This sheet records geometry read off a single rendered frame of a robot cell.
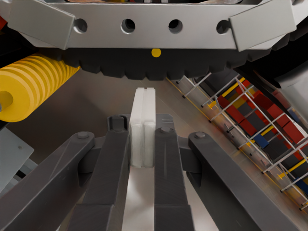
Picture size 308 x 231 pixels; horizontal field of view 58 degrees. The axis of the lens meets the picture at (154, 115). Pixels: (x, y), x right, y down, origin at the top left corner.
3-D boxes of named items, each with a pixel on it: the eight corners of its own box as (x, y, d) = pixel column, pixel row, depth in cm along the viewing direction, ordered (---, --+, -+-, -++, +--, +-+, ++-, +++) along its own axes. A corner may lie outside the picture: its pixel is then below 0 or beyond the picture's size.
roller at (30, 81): (76, 73, 56) (95, 52, 54) (1, 143, 29) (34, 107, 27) (53, 52, 54) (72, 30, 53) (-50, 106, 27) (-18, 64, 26)
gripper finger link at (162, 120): (154, 149, 14) (212, 149, 14) (154, 112, 19) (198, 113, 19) (154, 173, 15) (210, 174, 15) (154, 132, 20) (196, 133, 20)
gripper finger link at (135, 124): (142, 168, 17) (130, 168, 17) (145, 121, 23) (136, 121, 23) (142, 123, 16) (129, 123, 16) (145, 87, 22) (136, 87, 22)
